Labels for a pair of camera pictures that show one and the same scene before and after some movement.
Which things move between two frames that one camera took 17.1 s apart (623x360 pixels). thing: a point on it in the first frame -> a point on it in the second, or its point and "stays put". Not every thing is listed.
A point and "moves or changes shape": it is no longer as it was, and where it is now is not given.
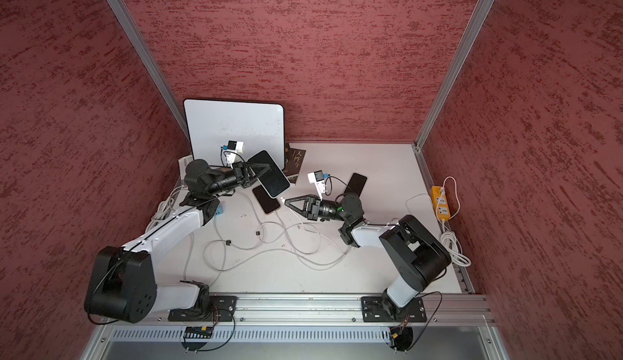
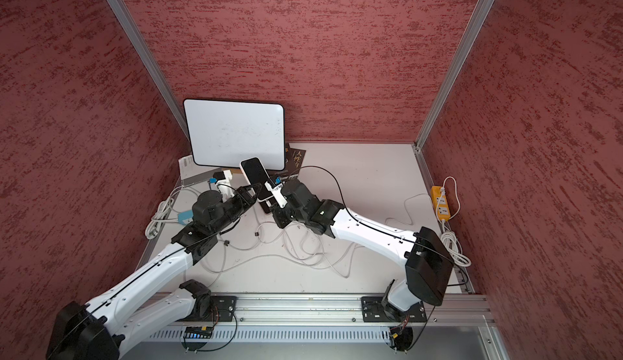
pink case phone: [268, 203] stays put
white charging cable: [305, 228] moves or changes shape
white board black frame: [259, 126] stays put
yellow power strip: [440, 203] stays put
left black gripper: [251, 179] -> [246, 197]
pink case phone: [356, 184] -> [255, 172]
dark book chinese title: [293, 161] stays put
